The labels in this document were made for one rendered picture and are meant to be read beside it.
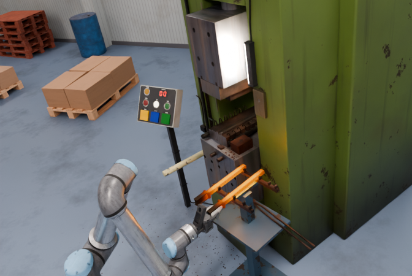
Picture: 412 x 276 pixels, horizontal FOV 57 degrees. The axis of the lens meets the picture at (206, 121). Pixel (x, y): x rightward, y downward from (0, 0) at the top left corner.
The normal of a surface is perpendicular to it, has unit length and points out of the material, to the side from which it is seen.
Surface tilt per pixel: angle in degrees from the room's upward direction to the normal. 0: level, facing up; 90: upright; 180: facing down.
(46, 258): 0
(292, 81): 90
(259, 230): 0
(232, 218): 0
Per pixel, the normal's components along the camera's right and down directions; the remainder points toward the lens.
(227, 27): 0.58, 0.34
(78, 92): -0.41, 0.52
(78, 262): -0.18, -0.80
